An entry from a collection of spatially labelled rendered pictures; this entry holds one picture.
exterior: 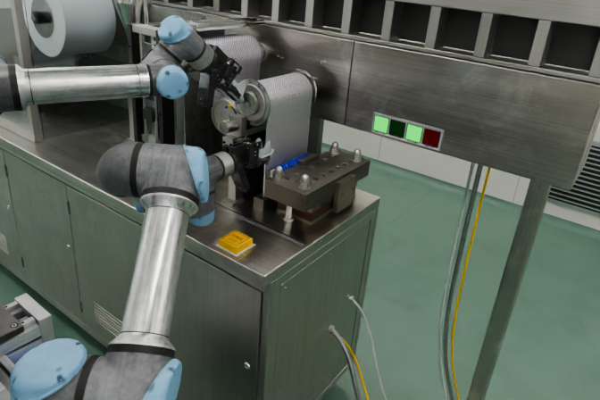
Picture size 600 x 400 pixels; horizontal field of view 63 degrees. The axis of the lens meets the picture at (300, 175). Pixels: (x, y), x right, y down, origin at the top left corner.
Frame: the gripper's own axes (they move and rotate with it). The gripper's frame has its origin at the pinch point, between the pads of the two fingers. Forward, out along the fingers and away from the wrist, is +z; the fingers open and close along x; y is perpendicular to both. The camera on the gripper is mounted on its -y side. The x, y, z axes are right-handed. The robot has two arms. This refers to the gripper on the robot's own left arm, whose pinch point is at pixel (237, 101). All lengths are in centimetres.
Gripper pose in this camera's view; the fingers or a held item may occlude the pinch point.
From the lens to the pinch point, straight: 155.6
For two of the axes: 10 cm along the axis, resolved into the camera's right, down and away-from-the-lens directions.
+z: 4.1, 3.6, 8.4
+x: -8.0, -2.9, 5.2
